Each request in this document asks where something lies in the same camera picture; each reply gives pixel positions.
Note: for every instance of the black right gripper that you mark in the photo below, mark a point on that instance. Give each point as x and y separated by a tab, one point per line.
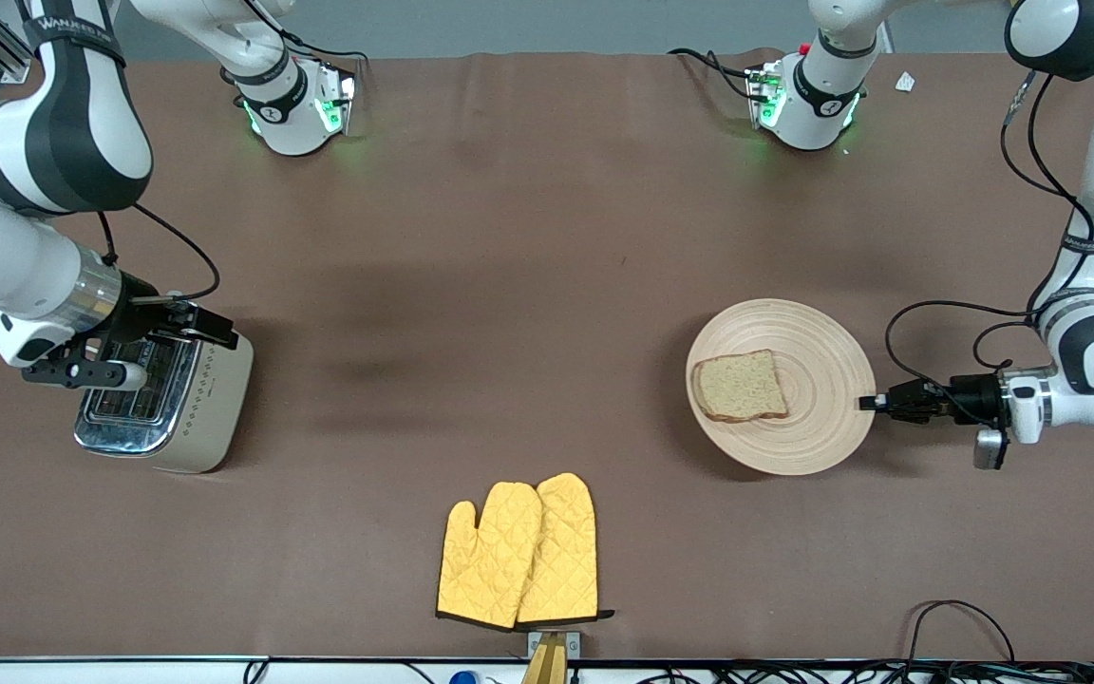
141	314

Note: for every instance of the small white paper scrap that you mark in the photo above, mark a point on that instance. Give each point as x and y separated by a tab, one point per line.
905	83

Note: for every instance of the yellow quilted oven mitt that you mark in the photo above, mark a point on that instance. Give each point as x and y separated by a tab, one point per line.
490	560
566	551

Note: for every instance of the grey base connector plate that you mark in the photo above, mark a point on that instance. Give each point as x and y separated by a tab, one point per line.
348	95
758	90

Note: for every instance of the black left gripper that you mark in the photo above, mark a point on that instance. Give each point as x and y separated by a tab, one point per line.
967	392

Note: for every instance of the round wooden plate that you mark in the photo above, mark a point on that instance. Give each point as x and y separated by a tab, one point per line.
822	380

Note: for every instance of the brown bread slice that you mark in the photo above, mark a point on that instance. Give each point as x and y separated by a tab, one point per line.
742	385

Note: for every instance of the small blue cap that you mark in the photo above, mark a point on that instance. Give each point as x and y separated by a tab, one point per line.
463	678

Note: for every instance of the cream and chrome toaster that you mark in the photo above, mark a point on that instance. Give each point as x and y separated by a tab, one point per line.
215	408

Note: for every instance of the grey metal clamp bracket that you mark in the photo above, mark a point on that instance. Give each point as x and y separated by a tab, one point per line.
574	646

